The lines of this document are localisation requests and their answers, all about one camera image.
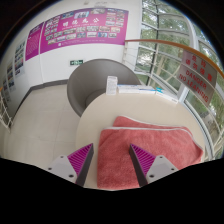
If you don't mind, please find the white photo poster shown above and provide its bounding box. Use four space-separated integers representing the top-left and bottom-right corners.
5 61 17 93
13 40 27 78

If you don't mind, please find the white box with teal end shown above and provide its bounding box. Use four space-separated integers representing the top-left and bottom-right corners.
154 87 179 104

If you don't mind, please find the red-lettered warning sign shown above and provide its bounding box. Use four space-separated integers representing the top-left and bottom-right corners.
175 49 218 108

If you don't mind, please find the flat white box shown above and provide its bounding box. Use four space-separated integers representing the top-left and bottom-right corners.
138 84 157 95
117 84 140 94

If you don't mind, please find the small upright white box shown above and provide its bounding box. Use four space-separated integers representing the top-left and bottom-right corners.
105 75 119 96

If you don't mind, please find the narrow magenta text poster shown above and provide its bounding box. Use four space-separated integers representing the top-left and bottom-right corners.
24 22 45 62

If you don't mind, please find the pink towel with white trim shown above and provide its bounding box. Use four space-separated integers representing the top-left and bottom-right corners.
96 115 204 191

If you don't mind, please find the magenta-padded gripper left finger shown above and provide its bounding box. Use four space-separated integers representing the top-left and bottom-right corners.
46 143 95 187

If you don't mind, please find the green exit sign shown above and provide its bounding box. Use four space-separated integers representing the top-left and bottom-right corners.
69 59 84 67

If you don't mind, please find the grey round-backed chair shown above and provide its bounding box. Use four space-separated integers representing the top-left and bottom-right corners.
66 58 142 118

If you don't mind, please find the large magenta photo poster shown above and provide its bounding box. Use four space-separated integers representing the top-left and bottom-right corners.
39 7 130 55

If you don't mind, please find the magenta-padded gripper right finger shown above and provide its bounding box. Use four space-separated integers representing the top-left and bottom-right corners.
128 143 179 187

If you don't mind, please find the white stair railing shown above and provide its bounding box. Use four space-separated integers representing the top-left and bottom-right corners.
0 86 14 133

